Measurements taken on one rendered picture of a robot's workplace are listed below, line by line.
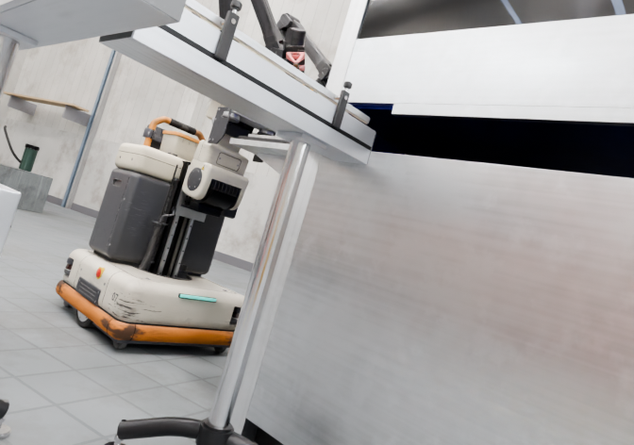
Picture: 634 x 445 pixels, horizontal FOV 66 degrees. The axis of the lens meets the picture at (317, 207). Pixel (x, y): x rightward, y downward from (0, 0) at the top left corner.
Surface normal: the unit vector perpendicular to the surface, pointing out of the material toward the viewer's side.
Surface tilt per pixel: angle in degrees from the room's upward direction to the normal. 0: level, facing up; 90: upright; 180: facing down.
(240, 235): 90
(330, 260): 90
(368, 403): 90
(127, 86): 90
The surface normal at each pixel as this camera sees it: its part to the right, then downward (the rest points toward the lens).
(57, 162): -0.44, -0.19
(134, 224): 0.71, 0.15
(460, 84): -0.63, -0.24
